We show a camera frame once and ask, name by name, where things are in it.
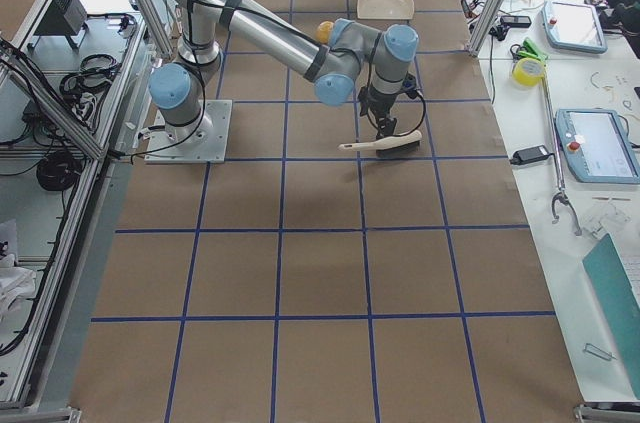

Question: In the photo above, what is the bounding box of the teal cutting mat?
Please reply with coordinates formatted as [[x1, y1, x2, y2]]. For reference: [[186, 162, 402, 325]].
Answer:
[[583, 234, 639, 398]]

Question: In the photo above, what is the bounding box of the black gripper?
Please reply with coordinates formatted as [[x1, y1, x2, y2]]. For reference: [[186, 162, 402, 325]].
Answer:
[[358, 85, 397, 139]]

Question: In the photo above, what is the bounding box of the beige hand brush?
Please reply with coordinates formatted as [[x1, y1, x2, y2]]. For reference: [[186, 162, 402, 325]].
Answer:
[[338, 130, 423, 157]]

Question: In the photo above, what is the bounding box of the black power adapter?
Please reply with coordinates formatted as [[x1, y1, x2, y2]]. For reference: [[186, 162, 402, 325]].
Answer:
[[509, 145, 553, 166]]

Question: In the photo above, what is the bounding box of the metal reacher grabber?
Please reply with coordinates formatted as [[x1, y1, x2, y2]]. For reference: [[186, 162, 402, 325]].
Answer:
[[541, 76, 582, 236]]

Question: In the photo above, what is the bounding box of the yellow potato toy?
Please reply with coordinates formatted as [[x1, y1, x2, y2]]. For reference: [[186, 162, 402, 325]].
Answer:
[[315, 21, 334, 44]]

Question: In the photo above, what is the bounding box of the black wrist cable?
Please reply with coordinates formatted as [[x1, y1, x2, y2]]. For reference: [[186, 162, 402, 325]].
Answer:
[[357, 87, 427, 144]]

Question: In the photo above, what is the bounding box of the green clamp tool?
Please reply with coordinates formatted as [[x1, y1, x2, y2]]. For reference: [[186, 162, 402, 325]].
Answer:
[[510, 37, 548, 64]]

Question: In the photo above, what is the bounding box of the yellow tape roll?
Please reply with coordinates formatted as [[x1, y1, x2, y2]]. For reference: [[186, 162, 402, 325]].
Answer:
[[511, 58, 545, 87]]

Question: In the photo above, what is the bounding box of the far teach pendant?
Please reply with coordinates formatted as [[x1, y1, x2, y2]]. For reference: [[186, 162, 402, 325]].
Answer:
[[541, 1, 608, 54]]

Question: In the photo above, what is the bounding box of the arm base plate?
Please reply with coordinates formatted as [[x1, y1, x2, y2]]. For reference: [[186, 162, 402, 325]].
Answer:
[[144, 99, 233, 164]]

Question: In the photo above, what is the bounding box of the near teach pendant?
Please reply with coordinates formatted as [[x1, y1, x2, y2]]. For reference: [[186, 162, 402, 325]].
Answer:
[[555, 109, 639, 184]]

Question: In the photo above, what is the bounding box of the teach pendant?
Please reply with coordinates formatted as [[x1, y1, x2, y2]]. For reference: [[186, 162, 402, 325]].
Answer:
[[555, 109, 639, 184], [541, 1, 608, 54]]

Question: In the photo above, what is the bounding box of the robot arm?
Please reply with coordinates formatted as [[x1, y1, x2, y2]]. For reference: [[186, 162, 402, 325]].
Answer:
[[175, 0, 422, 150]]

